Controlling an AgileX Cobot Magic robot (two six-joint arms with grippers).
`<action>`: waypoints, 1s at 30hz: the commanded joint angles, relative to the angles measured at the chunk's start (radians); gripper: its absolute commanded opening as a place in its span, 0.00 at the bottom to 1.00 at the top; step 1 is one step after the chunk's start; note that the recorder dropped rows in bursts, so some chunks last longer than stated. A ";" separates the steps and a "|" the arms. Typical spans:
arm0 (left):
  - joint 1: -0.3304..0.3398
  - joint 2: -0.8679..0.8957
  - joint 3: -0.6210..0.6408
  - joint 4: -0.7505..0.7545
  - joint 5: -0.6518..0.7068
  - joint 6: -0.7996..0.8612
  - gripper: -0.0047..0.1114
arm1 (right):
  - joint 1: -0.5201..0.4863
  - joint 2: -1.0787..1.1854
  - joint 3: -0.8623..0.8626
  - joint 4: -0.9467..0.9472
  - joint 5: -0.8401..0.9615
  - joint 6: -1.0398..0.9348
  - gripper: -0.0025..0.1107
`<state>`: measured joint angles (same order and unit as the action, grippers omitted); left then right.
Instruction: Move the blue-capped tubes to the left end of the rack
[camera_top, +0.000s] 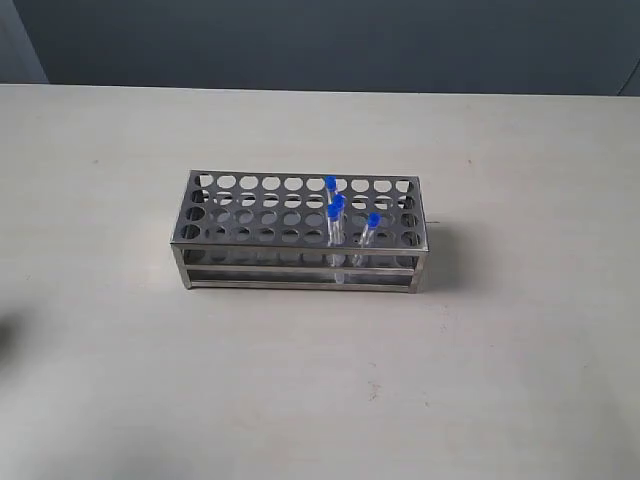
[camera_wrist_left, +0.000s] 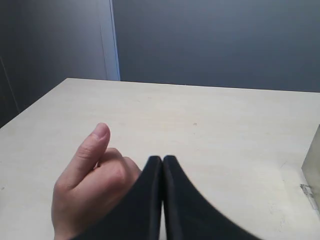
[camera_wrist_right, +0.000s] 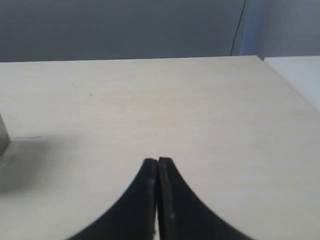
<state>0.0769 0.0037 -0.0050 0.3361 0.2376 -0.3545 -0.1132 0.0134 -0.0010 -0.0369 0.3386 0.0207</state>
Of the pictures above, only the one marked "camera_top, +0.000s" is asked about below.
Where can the blue capped tube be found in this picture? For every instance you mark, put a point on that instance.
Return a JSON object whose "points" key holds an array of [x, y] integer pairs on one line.
{"points": [[336, 260], [340, 200], [331, 188], [366, 238]]}

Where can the stainless steel test tube rack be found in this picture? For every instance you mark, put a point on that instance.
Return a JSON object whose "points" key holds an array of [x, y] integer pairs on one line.
{"points": [[270, 230]]}

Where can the blue capped tube back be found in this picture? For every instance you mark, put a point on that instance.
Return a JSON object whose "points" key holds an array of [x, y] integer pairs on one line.
{"points": [[331, 188]]}

